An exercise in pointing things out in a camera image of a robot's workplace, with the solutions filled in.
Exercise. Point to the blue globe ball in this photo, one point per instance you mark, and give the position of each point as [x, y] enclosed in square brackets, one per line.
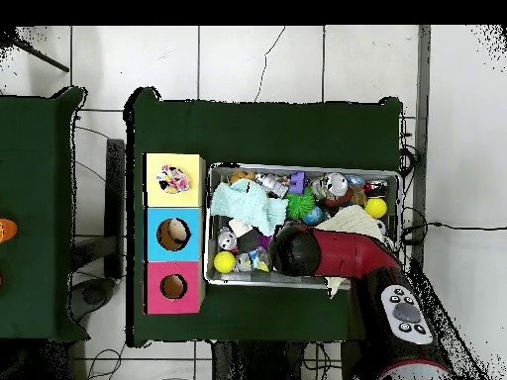
[313, 215]

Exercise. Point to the shallow clear mesh bin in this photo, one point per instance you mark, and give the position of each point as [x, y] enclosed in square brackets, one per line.
[237, 279]

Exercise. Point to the orange toy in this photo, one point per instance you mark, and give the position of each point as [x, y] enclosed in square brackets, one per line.
[7, 230]

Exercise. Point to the dark green neighbour table cloth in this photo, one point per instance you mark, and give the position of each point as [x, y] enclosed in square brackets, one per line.
[35, 158]

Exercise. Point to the black tripod leg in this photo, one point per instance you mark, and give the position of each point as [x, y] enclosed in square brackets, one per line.
[43, 59]

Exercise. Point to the yellow smiley ball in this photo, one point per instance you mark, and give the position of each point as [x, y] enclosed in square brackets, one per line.
[375, 208]

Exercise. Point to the cream muslin cloth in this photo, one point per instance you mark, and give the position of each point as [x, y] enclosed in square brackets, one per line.
[352, 221]

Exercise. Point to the wooden box with three holes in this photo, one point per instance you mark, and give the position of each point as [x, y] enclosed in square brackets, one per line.
[190, 198]

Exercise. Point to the purple plastic toy block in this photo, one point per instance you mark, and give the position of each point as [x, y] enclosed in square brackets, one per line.
[298, 182]

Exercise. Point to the silver toy robot figure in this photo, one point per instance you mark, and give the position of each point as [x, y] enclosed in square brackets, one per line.
[273, 184]

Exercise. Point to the silver metal can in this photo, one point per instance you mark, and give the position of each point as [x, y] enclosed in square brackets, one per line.
[334, 184]

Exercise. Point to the mint green muslin cloth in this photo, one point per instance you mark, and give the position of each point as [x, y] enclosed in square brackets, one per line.
[249, 206]

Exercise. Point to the black stand bar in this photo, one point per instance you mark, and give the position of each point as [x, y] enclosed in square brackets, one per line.
[115, 198]

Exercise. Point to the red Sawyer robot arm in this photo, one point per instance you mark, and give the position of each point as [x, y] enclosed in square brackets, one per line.
[344, 253]

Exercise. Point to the yellow tennis ball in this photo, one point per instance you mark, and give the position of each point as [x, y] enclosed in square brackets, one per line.
[224, 262]

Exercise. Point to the green spiky rubber ball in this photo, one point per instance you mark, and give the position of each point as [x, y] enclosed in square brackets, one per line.
[300, 205]

